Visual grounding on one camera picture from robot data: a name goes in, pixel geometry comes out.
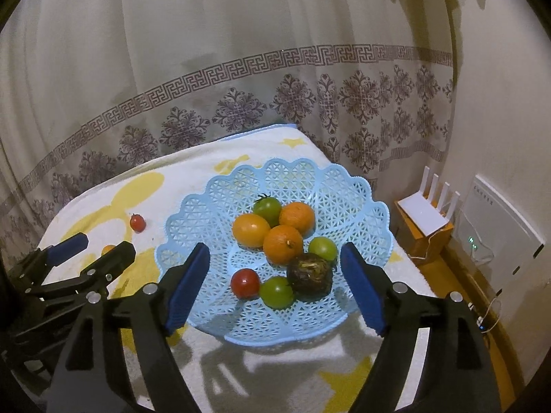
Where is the small wooden stand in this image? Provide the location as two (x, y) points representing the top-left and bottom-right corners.
(394, 201), (455, 264)

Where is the light blue plastic basket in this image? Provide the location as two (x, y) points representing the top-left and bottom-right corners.
(155, 158), (394, 347)

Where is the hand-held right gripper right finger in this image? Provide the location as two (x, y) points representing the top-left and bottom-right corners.
(340, 242), (504, 413)

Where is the white router with antennas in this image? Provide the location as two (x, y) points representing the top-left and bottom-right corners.
(396, 166), (462, 238)

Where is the white yellow printed blanket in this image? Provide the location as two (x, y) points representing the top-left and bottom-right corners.
(34, 124), (440, 413)

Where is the beige patterned curtain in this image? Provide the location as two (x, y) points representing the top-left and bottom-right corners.
(0, 0), (474, 267)

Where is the orange-yellow lemon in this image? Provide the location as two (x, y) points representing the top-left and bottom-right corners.
(232, 214), (272, 249)

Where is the green tomato with stem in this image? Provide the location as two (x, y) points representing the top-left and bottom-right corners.
(252, 193), (282, 229)

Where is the white cable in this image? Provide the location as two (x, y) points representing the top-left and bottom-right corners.
(469, 287), (504, 334)

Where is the white wall panel box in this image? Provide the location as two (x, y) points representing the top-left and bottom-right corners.
(452, 174), (545, 302)

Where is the rough orange mandarin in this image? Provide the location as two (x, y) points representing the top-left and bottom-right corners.
(279, 201), (316, 237)
(262, 224), (304, 266)

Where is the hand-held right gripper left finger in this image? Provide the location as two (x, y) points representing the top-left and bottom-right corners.
(45, 242), (211, 413)

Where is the dark brown wrinkled fruit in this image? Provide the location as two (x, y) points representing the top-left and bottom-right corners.
(286, 253), (334, 302)

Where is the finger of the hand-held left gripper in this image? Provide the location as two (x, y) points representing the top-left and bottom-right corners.
(26, 241), (137, 310)
(6, 232), (90, 295)

